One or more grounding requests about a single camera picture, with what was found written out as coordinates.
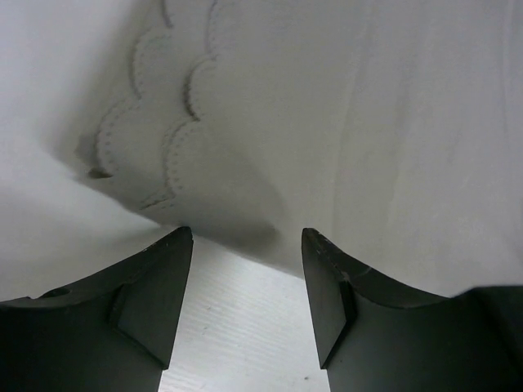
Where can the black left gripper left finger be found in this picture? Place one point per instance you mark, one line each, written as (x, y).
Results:
(111, 331)

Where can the grey cloth placemat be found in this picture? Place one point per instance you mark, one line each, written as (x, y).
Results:
(394, 127)

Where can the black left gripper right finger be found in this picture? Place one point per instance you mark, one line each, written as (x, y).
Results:
(374, 333)

